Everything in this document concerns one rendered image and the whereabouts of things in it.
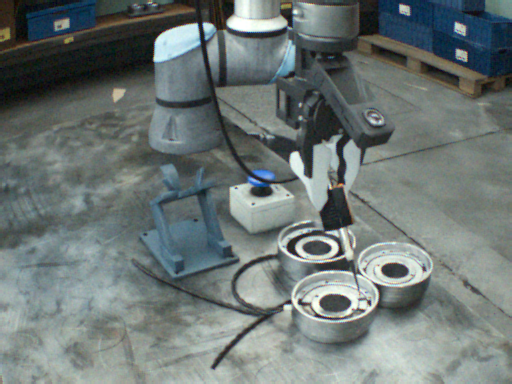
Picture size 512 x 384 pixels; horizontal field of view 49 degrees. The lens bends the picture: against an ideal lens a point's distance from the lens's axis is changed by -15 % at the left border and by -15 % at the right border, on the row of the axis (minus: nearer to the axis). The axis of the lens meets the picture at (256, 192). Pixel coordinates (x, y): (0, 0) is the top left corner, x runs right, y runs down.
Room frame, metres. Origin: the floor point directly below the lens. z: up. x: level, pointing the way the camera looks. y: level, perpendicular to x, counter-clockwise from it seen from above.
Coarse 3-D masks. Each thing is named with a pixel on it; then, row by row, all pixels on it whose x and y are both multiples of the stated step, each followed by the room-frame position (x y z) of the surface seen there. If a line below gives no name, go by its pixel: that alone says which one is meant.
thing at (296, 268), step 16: (304, 224) 0.78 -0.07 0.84; (320, 224) 0.78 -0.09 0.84; (288, 240) 0.75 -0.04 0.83; (304, 240) 0.75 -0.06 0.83; (320, 240) 0.75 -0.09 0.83; (352, 240) 0.74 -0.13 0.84; (288, 256) 0.70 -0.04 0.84; (304, 256) 0.71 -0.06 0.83; (320, 256) 0.71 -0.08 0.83; (288, 272) 0.71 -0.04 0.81; (304, 272) 0.69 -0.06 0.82; (320, 272) 0.68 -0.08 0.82
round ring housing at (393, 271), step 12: (372, 252) 0.71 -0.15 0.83; (384, 252) 0.72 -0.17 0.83; (396, 252) 0.71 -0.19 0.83; (408, 252) 0.71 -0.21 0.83; (420, 252) 0.70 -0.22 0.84; (360, 264) 0.67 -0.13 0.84; (384, 264) 0.69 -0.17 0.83; (396, 264) 0.69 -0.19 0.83; (408, 264) 0.68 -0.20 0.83; (420, 264) 0.68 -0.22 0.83; (432, 264) 0.66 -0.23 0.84; (384, 276) 0.66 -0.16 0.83; (396, 276) 0.69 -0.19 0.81; (408, 276) 0.65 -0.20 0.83; (384, 288) 0.62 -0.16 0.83; (396, 288) 0.62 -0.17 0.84; (408, 288) 0.62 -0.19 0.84; (420, 288) 0.63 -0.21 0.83; (384, 300) 0.62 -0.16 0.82; (396, 300) 0.62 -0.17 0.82; (408, 300) 0.63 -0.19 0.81
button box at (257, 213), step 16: (240, 192) 0.86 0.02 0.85; (256, 192) 0.85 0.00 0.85; (272, 192) 0.86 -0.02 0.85; (288, 192) 0.86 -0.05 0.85; (240, 208) 0.85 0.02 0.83; (256, 208) 0.82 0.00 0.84; (272, 208) 0.83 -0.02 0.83; (288, 208) 0.84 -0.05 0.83; (256, 224) 0.82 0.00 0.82; (272, 224) 0.83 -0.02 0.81
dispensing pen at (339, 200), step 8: (328, 168) 0.69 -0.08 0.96; (328, 176) 0.69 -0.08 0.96; (328, 192) 0.67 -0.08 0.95; (336, 192) 0.66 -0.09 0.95; (328, 200) 0.67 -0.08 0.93; (336, 200) 0.66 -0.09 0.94; (344, 200) 0.66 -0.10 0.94; (328, 208) 0.67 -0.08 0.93; (336, 208) 0.65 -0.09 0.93; (344, 208) 0.66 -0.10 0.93; (320, 216) 0.68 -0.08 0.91; (328, 216) 0.67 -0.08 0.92; (336, 216) 0.65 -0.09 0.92; (344, 216) 0.65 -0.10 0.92; (328, 224) 0.67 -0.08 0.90; (336, 224) 0.65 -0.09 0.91; (344, 224) 0.65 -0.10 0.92; (352, 224) 0.65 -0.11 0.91; (344, 232) 0.65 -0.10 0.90; (344, 240) 0.65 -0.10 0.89; (344, 248) 0.65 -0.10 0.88; (352, 248) 0.65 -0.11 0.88; (352, 256) 0.64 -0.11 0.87; (352, 264) 0.64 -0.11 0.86
